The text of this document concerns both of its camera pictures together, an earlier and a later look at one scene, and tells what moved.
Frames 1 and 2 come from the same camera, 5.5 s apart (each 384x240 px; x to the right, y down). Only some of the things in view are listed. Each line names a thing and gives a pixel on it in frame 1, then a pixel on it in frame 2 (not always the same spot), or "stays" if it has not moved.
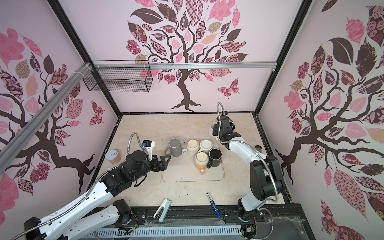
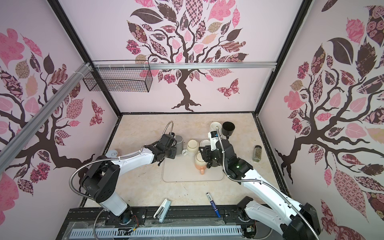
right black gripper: [215, 127] to [206, 154]
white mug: [205, 145] stays
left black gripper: [157, 168] to [173, 155]
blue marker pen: [213, 204] stays
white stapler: [162, 210] stays
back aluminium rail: [184, 65] stays
